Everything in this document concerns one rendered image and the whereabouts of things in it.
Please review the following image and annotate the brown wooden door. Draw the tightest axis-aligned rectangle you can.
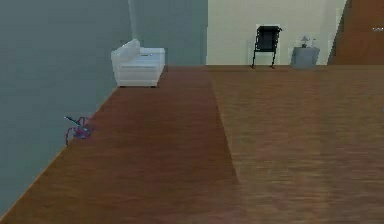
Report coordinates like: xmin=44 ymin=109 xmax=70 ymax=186
xmin=327 ymin=0 xmax=384 ymax=66

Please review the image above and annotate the black chair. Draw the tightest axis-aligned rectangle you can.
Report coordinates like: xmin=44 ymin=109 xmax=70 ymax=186
xmin=250 ymin=25 xmax=283 ymax=70

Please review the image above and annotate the white sofa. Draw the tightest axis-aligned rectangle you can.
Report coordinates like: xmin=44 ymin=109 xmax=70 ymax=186
xmin=110 ymin=38 xmax=166 ymax=89

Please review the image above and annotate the purple wire object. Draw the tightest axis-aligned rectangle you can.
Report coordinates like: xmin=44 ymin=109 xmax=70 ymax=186
xmin=64 ymin=115 xmax=93 ymax=147

